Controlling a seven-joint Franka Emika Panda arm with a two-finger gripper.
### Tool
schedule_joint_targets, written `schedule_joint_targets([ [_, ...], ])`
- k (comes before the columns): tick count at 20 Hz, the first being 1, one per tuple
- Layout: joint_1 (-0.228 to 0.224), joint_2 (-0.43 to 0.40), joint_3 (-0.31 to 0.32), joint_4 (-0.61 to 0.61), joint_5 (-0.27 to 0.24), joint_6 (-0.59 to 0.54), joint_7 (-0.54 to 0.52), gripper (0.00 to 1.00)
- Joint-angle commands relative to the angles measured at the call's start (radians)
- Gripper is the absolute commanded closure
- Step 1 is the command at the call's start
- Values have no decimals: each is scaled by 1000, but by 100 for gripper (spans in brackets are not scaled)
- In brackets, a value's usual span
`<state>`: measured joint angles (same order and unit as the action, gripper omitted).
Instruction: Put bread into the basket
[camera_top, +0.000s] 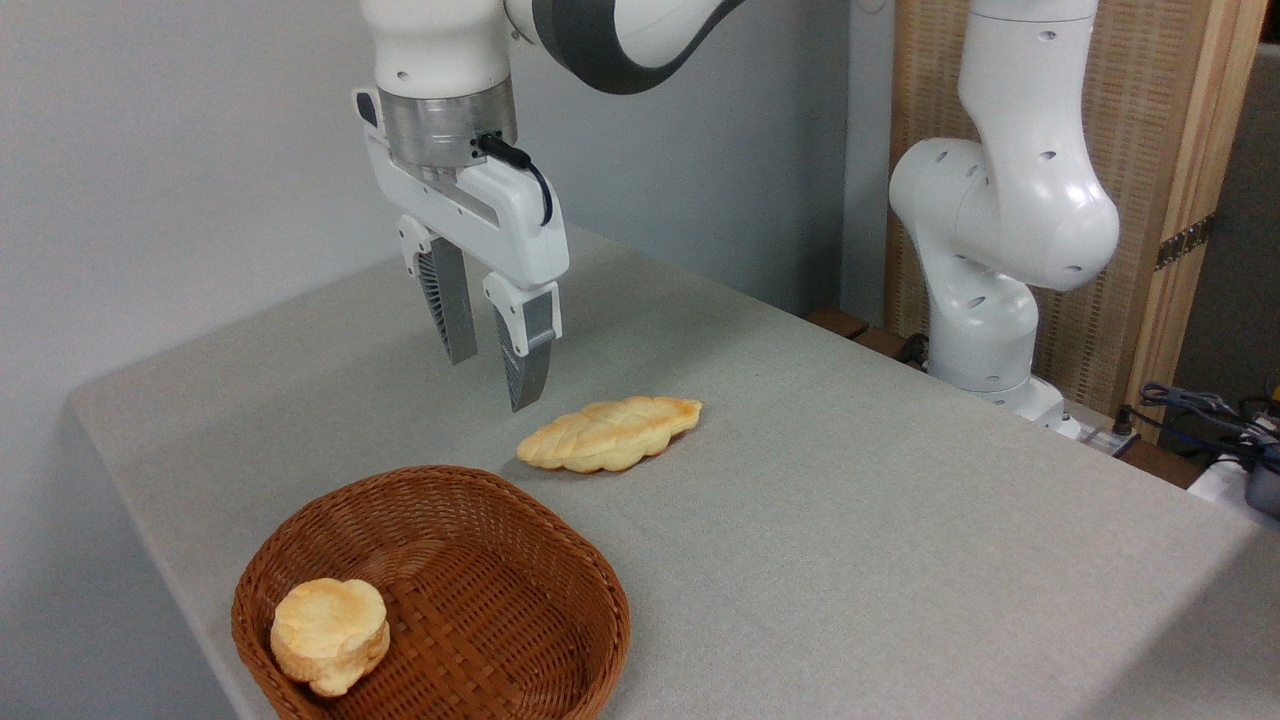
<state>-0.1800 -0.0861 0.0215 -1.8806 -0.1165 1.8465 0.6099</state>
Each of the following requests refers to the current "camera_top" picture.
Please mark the long braided bread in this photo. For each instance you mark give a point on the long braided bread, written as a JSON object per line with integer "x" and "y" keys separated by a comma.
{"x": 610, "y": 433}

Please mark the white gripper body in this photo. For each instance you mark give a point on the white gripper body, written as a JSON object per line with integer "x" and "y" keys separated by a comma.
{"x": 470, "y": 215}

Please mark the brown wicker basket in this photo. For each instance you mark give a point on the brown wicker basket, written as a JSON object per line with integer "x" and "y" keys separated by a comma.
{"x": 500, "y": 600}

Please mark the wooden woven folding screen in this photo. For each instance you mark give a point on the wooden woven folding screen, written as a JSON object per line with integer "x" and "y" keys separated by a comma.
{"x": 1150, "y": 120}

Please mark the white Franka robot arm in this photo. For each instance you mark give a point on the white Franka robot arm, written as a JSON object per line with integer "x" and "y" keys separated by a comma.
{"x": 1020, "y": 200}

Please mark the white box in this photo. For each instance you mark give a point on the white box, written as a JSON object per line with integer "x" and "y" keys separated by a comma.
{"x": 1220, "y": 490}

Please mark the round bread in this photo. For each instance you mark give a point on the round bread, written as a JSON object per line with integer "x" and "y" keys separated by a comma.
{"x": 330, "y": 630}

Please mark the brown wooden block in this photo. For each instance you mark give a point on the brown wooden block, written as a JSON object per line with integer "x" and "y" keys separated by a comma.
{"x": 838, "y": 322}

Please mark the metal screen hinge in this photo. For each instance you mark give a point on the metal screen hinge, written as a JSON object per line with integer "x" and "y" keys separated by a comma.
{"x": 1185, "y": 241}

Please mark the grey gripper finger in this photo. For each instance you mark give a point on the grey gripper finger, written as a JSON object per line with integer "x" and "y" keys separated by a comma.
{"x": 530, "y": 345}
{"x": 450, "y": 300}

